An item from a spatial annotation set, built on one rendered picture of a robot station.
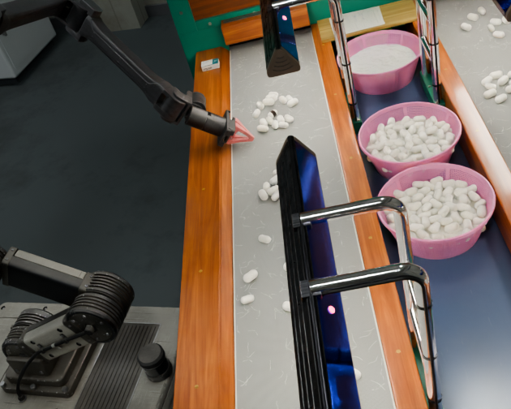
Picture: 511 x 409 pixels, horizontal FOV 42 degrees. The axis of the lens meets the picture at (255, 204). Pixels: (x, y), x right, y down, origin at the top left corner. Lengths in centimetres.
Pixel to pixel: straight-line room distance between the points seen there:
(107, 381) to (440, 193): 98
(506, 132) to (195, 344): 95
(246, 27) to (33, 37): 265
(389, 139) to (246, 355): 76
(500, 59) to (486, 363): 101
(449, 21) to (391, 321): 125
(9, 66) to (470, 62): 320
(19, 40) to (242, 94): 272
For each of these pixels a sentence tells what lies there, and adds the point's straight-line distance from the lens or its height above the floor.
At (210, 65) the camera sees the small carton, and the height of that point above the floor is 78.
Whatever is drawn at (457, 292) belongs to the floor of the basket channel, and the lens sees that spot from 152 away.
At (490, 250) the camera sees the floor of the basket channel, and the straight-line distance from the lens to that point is 160.
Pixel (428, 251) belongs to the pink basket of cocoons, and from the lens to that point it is 155.
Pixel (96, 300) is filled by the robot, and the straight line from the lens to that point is 158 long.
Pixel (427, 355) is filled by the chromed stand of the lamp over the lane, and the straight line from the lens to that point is 113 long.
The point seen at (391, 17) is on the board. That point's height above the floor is 78.
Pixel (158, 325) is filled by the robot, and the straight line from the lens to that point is 190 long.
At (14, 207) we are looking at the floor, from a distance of 351.
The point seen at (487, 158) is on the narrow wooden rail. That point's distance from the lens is 170.
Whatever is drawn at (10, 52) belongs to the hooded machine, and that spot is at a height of 21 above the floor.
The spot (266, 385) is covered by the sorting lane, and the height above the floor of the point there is 74.
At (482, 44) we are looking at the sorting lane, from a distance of 219.
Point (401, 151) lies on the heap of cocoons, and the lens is 178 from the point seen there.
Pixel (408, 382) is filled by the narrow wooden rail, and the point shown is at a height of 76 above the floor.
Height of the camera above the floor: 184
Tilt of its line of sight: 40 degrees down
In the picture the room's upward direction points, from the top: 18 degrees counter-clockwise
